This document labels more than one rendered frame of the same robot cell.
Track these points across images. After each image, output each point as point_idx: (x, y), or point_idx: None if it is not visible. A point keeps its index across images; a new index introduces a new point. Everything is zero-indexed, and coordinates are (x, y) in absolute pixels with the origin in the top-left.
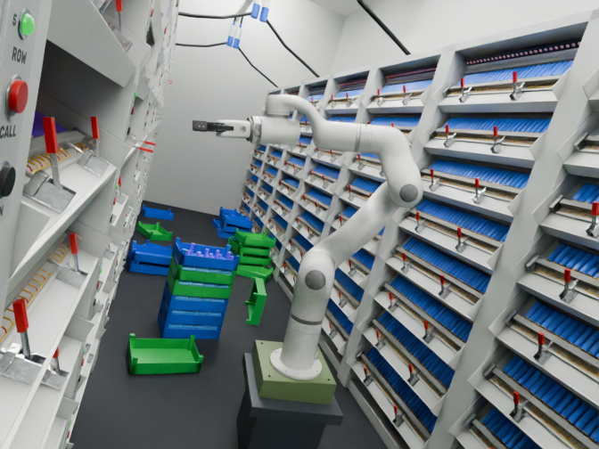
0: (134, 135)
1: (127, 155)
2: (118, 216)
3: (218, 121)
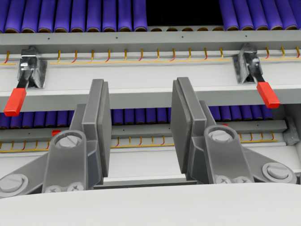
0: (251, 59)
1: (5, 93)
2: (125, 178)
3: (2, 199)
